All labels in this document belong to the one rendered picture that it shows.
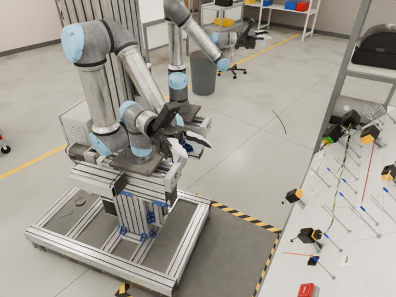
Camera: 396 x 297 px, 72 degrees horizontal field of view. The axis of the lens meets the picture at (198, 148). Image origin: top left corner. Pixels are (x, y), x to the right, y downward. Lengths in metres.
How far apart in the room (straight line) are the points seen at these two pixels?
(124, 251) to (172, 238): 0.37
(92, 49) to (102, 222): 1.65
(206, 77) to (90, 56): 3.49
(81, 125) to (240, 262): 1.56
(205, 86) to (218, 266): 2.96
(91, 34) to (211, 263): 1.85
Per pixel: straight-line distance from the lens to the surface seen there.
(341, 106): 2.14
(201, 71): 4.39
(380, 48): 1.85
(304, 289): 1.06
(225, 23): 6.47
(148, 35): 5.55
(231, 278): 2.29
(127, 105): 0.94
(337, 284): 1.05
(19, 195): 3.31
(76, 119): 1.68
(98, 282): 2.39
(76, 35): 1.03
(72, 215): 2.56
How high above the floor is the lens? 2.02
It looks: 37 degrees down
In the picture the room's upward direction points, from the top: straight up
